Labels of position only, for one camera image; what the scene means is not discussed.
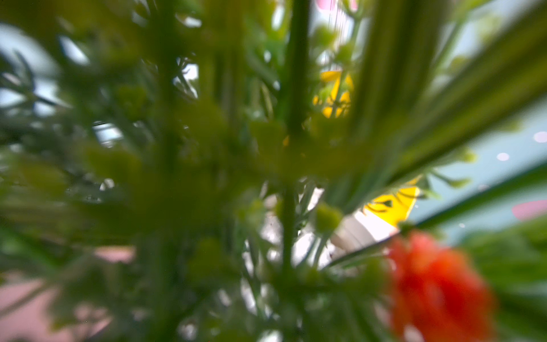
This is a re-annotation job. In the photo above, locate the orange flower pot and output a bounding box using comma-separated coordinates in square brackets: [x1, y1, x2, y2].
[1, 1, 546, 341]

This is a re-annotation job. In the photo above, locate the yellow pink blue wooden rack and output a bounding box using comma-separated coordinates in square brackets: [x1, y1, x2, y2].
[311, 70, 422, 227]

